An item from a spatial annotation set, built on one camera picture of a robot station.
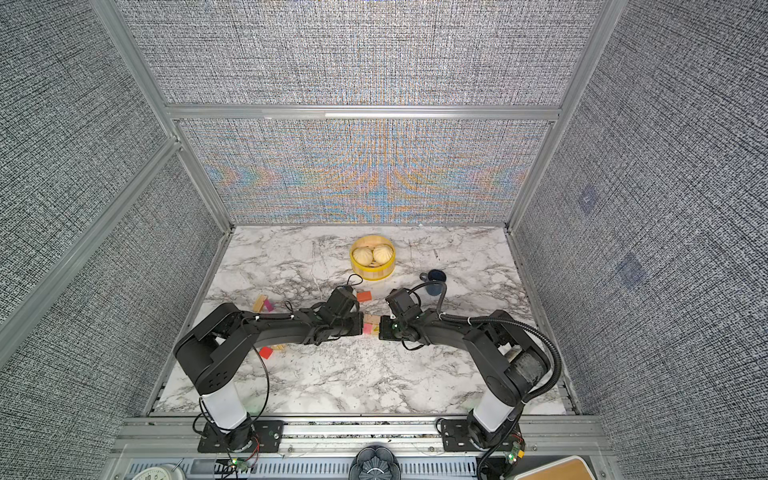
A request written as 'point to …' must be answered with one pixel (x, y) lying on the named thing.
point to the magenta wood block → (268, 306)
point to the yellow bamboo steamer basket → (373, 272)
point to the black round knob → (375, 463)
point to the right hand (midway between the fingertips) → (380, 329)
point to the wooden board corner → (570, 468)
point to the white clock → (162, 472)
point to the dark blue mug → (432, 276)
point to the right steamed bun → (382, 254)
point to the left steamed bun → (363, 256)
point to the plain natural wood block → (372, 318)
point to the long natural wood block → (258, 303)
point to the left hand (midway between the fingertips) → (366, 326)
